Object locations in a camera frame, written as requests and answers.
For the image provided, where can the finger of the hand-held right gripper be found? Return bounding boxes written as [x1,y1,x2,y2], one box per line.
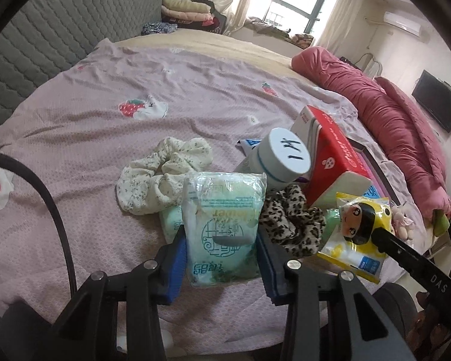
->
[371,229,451,309]

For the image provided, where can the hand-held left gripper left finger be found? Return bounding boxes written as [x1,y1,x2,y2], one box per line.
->
[41,225,189,361]

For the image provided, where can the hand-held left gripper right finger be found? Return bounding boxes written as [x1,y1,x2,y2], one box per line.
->
[256,229,414,361]

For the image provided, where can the leopard print scrunchie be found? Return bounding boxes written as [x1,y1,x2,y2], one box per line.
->
[259,185,326,258]

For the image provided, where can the yellow cartoon packet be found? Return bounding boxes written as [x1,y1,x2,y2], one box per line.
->
[316,192,393,284]

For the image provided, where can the green wet wipes packet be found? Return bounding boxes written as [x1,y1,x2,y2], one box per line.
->
[158,205,185,244]
[181,172,267,288]

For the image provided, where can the green egg sponge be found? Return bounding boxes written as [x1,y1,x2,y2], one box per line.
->
[321,208,341,245]

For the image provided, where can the small plush bear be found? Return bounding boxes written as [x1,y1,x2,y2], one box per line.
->
[390,201,416,241]

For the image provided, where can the green cloth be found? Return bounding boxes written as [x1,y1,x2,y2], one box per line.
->
[432,211,450,236]

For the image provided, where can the pink book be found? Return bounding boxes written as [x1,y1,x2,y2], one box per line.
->
[355,148,393,200]

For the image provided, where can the cream floral scrunchie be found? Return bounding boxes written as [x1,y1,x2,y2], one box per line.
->
[116,136,213,217]

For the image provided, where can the white round foam cylinder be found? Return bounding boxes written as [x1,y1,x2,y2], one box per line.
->
[235,128,312,189]

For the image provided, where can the red tissue box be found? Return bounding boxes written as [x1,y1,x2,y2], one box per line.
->
[290,106,373,209]

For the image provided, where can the blue white small packet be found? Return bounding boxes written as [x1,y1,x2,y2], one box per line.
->
[236,138,264,156]

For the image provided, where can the red duvet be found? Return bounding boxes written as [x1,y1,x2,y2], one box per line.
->
[291,46,451,221]

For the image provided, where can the beige bed sheet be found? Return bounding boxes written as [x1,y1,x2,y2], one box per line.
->
[113,26,294,68]

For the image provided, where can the white air conditioner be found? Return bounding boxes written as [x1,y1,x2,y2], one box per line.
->
[383,11,422,38]

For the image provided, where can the dark floral cloth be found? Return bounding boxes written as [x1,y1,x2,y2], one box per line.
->
[141,22,178,37]

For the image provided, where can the clothes on windowsill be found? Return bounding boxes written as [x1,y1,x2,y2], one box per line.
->
[248,15,314,48]

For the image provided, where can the cream curtain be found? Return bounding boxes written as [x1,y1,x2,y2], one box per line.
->
[210,0,264,36]
[316,0,369,49]

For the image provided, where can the pile of folded clothes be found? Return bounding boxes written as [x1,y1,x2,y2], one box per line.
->
[160,0,226,34]

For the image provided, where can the grey quilted headboard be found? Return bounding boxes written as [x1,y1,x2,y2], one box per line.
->
[0,0,164,140]

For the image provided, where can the black cable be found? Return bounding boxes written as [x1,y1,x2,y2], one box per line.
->
[0,150,78,301]

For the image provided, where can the black wall television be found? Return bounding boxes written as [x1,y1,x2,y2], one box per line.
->
[411,69,451,133]

